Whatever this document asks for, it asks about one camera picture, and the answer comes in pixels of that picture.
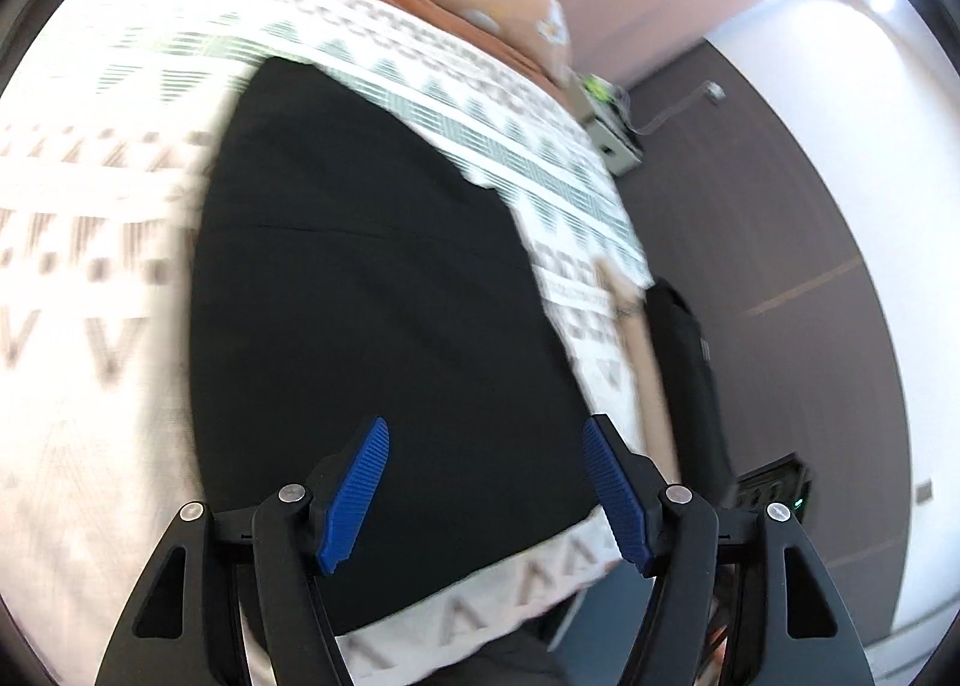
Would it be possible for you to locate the black shirt with yellow print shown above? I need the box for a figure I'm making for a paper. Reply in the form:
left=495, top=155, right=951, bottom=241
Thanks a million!
left=187, top=56, right=601, bottom=638

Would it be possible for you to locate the person's right hand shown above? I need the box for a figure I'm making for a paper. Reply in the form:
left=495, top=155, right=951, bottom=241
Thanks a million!
left=596, top=258, right=640, bottom=313

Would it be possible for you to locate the black device with green light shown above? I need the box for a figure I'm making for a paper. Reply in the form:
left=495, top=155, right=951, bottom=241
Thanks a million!
left=731, top=457, right=815, bottom=529

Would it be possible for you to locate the dark grey cloth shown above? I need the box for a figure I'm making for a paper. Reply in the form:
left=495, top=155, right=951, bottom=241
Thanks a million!
left=450, top=626, right=593, bottom=686

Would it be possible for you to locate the white cable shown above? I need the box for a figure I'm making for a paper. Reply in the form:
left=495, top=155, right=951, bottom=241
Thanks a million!
left=628, top=86, right=712, bottom=133

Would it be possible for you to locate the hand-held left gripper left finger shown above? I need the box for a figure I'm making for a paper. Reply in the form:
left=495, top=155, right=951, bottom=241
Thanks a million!
left=94, top=416, right=391, bottom=686

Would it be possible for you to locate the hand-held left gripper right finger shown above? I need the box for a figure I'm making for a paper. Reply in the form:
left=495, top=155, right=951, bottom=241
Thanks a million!
left=582, top=414, right=875, bottom=686

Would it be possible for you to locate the person's right forearm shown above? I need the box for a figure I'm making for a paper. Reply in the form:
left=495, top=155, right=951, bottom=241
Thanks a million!
left=616, top=307, right=682, bottom=486

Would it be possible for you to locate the white box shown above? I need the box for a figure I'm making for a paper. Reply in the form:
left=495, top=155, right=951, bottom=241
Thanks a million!
left=589, top=119, right=646, bottom=177

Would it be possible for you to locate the white patterned blanket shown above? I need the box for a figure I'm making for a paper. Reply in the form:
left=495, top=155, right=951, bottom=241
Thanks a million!
left=0, top=0, right=653, bottom=686

